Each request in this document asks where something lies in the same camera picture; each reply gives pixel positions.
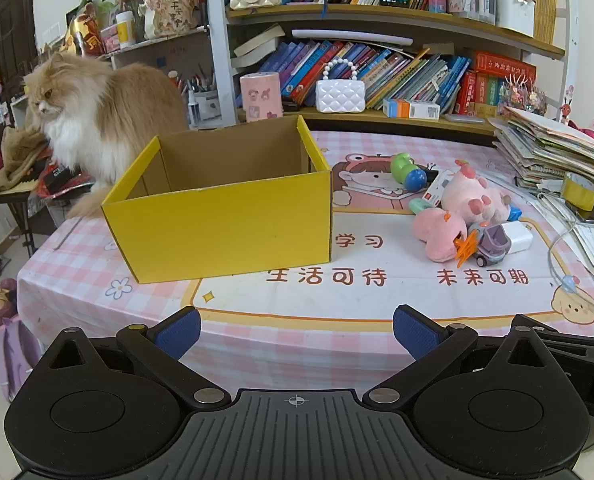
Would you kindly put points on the stacked lying books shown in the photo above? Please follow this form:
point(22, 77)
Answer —
point(257, 47)

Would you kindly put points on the yellow tape roll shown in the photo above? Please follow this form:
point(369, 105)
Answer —
point(579, 192)

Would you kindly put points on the stack of papers and booklets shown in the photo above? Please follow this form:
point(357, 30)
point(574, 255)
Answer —
point(547, 147)

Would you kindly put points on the orange hair clip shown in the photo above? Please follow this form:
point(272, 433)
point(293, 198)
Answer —
point(464, 251)

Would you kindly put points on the purple toy car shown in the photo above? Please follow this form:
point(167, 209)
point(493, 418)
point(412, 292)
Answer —
point(492, 246)

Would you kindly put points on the orange and white carton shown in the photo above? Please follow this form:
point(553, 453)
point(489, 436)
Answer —
point(411, 109)

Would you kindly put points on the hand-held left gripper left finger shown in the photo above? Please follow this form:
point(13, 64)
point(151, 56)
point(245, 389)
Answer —
point(179, 332)

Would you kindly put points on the yellow cardboard box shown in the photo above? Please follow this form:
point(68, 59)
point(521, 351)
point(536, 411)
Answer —
point(217, 230)

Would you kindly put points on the row of colourful books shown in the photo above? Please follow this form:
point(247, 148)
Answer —
point(392, 77)

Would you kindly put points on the brown cloth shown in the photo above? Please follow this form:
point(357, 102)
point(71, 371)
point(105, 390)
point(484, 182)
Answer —
point(12, 160)

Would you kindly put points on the white plastic pen container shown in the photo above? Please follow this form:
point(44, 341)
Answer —
point(514, 15)

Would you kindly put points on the blue plastic toy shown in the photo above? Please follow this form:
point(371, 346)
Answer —
point(513, 213)

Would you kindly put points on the fluffy orange and white cat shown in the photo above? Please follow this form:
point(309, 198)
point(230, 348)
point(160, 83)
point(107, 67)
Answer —
point(112, 105)

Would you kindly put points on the pink cartoon box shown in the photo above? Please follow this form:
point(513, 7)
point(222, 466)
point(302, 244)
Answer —
point(259, 97)

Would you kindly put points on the wooden bookshelf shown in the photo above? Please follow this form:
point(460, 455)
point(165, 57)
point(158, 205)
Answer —
point(392, 19)

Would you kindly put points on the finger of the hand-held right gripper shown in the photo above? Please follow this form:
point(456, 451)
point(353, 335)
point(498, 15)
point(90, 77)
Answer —
point(582, 341)

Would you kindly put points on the red and white small box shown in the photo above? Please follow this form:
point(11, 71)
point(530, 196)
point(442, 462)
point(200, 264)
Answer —
point(437, 187)

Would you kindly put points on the green and blue toy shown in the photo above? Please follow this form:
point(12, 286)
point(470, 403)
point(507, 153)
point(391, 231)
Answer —
point(404, 166)

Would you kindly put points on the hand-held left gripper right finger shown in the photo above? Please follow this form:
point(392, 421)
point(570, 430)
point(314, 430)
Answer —
point(417, 332)

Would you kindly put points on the white rolled tube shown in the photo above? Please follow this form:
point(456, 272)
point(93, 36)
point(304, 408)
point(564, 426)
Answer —
point(347, 35)

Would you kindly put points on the sparkly antler tiara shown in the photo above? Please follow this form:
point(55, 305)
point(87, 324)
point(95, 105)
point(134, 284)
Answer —
point(522, 95)

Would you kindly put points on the black small box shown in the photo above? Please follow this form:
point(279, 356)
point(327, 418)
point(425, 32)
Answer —
point(57, 179)

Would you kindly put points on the white charger block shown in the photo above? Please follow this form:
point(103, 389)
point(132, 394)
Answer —
point(520, 237)

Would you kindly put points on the red and gold ornament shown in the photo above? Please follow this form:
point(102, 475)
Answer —
point(86, 35)

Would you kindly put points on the white jar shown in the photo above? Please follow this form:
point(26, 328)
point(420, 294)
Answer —
point(125, 30)

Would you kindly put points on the light pink pig plush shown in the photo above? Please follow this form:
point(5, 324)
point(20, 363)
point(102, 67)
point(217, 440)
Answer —
point(469, 195)

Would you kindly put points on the pink checked printed tablecloth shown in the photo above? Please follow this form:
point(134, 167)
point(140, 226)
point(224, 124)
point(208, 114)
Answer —
point(327, 302)

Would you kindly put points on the white quilted pearl handbag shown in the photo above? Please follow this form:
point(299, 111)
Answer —
point(340, 96)

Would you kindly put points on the red thick books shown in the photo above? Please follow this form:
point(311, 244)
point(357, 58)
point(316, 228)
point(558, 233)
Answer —
point(477, 94)

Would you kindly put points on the clear pen cup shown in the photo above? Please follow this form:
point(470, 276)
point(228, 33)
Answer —
point(204, 102)

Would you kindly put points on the red dictionary box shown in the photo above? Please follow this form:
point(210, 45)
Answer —
point(504, 64)

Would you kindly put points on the mint green correction tape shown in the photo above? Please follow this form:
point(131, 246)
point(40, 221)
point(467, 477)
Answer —
point(417, 206)

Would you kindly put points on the plush rabbit figurine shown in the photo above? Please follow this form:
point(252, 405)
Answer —
point(169, 10)

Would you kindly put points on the purple backpack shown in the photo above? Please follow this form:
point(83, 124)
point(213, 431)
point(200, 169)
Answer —
point(14, 350)

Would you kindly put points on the yellow book spines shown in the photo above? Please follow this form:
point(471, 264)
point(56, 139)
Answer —
point(546, 5)

